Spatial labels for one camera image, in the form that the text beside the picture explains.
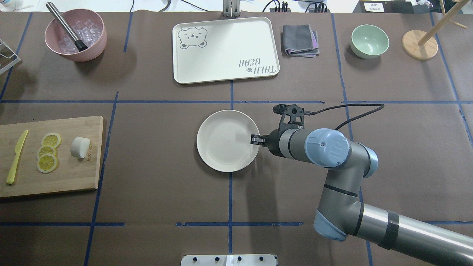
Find bamboo cutting board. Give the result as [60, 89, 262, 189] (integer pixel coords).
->
[0, 116, 104, 198]

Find metal tongs black tip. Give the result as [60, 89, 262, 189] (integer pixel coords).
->
[46, 2, 88, 52]

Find clear ice cubes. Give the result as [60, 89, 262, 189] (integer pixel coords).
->
[58, 20, 102, 54]

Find yellow plastic knife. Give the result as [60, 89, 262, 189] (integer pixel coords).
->
[6, 130, 29, 185]

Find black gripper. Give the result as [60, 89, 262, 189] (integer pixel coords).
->
[250, 130, 283, 157]

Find wooden stand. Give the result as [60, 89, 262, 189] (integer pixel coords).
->
[401, 0, 468, 61]

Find round white plate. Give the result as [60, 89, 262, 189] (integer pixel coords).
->
[196, 110, 259, 173]

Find wire rack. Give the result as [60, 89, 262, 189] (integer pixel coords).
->
[0, 39, 21, 75]

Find black cable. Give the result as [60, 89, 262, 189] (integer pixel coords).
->
[304, 104, 385, 131]

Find lemon slice bottom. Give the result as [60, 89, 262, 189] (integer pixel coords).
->
[37, 153, 59, 174]

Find lemon slice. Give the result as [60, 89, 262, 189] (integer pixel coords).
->
[41, 133, 61, 148]
[37, 153, 59, 174]
[37, 144, 57, 160]

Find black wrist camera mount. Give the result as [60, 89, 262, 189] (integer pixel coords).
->
[272, 104, 306, 133]

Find white bear tray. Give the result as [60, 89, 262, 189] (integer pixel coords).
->
[172, 17, 280, 84]

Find lemon slice middle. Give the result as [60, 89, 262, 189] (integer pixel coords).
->
[37, 144, 57, 160]

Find folded grey cloth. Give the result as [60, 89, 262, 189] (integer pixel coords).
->
[282, 25, 320, 58]

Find white steamed bun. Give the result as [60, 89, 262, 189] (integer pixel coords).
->
[70, 137, 90, 159]

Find lemon slice top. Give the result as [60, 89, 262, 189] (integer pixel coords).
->
[41, 133, 61, 148]

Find pink bowl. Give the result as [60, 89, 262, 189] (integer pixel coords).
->
[45, 9, 108, 62]

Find green bowl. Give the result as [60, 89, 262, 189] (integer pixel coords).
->
[350, 25, 390, 59]

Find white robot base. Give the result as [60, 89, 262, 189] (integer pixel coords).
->
[180, 254, 278, 266]

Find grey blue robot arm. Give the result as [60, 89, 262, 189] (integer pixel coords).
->
[250, 127, 473, 266]

